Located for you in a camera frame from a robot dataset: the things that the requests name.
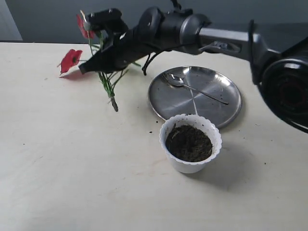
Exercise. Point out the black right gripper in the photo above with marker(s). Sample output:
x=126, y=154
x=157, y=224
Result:
x=125, y=46

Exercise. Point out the steel spoon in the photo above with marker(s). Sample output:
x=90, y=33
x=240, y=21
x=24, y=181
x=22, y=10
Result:
x=179, y=82

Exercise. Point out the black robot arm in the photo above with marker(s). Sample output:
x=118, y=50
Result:
x=277, y=53

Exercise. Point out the dark soil in pot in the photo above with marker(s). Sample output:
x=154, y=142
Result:
x=189, y=144

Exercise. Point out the white scalloped flower pot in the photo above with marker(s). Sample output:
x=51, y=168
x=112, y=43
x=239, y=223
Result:
x=199, y=122

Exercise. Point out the round steel plate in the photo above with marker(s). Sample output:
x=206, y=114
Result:
x=168, y=101

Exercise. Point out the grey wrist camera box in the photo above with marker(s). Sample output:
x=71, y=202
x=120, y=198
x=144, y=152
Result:
x=109, y=20

